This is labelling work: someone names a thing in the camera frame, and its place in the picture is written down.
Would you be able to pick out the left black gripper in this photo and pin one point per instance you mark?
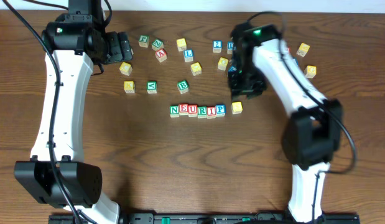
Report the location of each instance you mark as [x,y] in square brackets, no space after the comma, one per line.
[118,47]

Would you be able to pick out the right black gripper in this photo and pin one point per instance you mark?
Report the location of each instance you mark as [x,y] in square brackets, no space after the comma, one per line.
[246,86]

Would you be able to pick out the blue P block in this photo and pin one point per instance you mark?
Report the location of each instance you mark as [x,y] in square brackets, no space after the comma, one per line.
[220,110]

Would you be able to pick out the red A block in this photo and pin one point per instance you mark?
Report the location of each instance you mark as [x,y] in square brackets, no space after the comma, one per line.
[161,55]

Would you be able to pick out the red I block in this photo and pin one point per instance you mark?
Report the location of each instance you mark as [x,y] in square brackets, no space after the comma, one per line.
[211,112]

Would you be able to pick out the yellow O block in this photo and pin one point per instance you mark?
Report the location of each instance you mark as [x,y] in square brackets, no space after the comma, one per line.
[196,69]

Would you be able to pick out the green R block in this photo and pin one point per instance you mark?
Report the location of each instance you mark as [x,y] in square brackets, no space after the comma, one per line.
[202,112]

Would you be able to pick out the red U block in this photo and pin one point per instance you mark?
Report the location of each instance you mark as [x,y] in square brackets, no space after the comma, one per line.
[192,110]

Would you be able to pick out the blue L block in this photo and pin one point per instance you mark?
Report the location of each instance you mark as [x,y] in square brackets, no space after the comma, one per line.
[188,55]

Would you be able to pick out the red E block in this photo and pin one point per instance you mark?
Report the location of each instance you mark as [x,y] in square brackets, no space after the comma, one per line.
[183,109]

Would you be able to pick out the green N block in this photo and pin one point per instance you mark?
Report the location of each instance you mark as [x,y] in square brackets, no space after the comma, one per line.
[174,111]

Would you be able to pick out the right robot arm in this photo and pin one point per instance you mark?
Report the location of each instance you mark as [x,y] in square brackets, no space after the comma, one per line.
[311,136]

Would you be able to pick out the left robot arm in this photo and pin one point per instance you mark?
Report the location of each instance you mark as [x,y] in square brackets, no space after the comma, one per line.
[56,173]

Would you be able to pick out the blue T block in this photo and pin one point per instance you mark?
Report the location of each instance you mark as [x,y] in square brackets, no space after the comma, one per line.
[232,69]

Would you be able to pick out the yellow C block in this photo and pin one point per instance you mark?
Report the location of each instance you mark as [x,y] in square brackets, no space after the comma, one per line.
[125,68]

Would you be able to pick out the yellow Q block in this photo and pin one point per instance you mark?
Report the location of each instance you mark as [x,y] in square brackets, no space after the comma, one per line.
[223,63]

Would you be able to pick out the green J block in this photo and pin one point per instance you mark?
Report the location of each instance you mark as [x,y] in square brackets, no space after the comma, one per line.
[143,41]

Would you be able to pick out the blue D block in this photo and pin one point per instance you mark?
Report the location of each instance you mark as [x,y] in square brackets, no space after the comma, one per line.
[230,47]

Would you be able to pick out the yellow K block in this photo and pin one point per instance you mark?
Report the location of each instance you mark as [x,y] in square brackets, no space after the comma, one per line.
[129,86]

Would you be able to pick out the green Z block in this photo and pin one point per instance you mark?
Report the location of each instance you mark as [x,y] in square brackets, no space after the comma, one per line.
[157,44]

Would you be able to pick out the blue 2 block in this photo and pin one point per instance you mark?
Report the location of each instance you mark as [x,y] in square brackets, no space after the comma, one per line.
[217,46]

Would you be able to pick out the green V block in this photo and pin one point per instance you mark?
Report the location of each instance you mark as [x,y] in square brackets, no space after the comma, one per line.
[152,87]

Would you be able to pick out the green B block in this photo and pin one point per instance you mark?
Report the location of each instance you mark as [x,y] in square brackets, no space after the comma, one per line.
[183,86]

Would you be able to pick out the yellow S block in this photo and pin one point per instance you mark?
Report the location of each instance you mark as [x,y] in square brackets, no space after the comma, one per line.
[181,44]

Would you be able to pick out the yellow block far right low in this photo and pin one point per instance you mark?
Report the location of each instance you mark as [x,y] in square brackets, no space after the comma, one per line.
[310,71]

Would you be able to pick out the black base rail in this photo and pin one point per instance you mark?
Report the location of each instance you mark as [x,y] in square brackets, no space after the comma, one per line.
[262,217]

